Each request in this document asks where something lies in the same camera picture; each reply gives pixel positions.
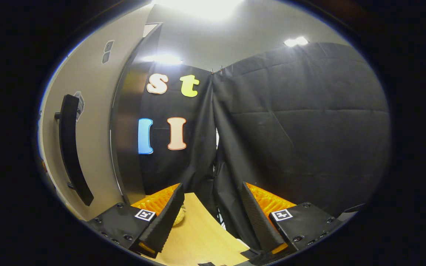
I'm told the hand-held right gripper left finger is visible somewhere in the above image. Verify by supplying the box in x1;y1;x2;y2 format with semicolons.
87;183;185;259

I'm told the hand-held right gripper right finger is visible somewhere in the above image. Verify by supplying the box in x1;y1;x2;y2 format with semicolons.
241;182;343;259

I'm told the ceiling light panel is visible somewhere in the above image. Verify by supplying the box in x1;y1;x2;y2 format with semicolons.
154;0;243;21
141;55;183;66

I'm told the small yellow object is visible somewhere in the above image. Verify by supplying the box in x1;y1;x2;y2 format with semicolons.
172;206;187;226

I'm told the black backdrop cloth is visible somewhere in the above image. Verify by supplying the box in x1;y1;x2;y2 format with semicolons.
138;42;392;241

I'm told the black cabinet door handle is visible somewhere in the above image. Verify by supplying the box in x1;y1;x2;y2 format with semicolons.
54;94;94;207

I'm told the white shoe cabinet door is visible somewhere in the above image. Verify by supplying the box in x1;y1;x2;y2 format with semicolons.
37;4;154;222

